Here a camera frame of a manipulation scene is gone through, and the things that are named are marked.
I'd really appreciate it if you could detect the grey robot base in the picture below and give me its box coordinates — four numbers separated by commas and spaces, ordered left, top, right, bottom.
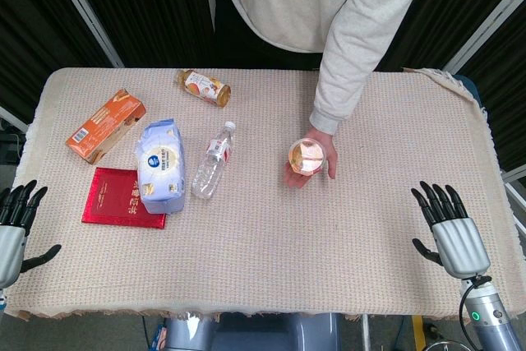
150, 310, 342, 351

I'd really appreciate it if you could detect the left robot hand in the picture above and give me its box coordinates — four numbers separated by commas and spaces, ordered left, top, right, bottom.
0, 179, 62, 289

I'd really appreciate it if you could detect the round clear-lidded snack cup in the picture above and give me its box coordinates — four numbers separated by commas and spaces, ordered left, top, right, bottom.
288, 137, 328, 175

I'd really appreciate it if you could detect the person's torso in sweatshirt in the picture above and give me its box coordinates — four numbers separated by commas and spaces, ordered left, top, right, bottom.
204, 0, 443, 54

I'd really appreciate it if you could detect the beige woven tablecloth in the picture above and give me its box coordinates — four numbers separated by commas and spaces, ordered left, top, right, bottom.
2, 66, 521, 322

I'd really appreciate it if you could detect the amber juice bottle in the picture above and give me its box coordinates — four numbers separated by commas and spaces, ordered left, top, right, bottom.
177, 69, 232, 109

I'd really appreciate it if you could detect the orange cracker box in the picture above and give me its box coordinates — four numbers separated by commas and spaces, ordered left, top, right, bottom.
65, 88, 148, 165

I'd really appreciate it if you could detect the blue white tissue pack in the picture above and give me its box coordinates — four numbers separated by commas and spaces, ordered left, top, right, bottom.
135, 118, 187, 215

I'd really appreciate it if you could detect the clear water bottle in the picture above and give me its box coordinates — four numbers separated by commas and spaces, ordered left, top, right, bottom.
191, 120, 238, 200

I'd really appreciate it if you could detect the person's bare hand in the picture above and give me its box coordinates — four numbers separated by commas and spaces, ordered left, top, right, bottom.
282, 127, 339, 189

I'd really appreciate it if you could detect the person's cream sweatshirt sleeve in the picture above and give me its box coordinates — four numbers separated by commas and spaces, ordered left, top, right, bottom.
309, 0, 443, 136

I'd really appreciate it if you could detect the red booklet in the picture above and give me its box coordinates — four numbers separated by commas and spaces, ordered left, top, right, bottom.
81, 167, 168, 230

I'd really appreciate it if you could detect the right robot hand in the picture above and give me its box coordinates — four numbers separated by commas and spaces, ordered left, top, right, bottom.
410, 180, 492, 279

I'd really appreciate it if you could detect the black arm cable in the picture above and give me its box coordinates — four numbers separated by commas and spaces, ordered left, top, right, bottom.
459, 275, 492, 331

